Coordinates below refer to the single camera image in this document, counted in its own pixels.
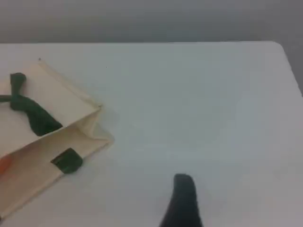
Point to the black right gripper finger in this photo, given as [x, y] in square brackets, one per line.
[183, 205]

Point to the orange fruit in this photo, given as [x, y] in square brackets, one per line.
[4, 165]

